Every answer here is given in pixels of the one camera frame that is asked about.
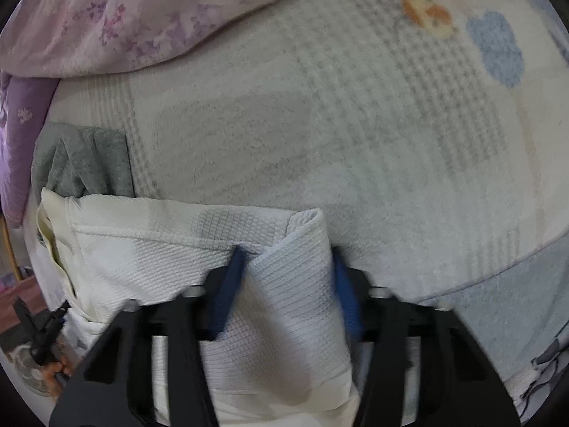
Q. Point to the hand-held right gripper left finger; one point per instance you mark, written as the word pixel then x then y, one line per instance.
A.
pixel 226 296

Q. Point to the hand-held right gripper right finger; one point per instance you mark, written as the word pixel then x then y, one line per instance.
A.
pixel 347 302

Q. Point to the cream white sweatshirt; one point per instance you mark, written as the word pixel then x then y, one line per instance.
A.
pixel 284 302

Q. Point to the grey hoodie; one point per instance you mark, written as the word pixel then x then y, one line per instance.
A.
pixel 89 160

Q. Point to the pale floral bed sheet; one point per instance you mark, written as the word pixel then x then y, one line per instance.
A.
pixel 338 142

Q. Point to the purple floral quilt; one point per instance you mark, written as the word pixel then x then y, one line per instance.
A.
pixel 111 18

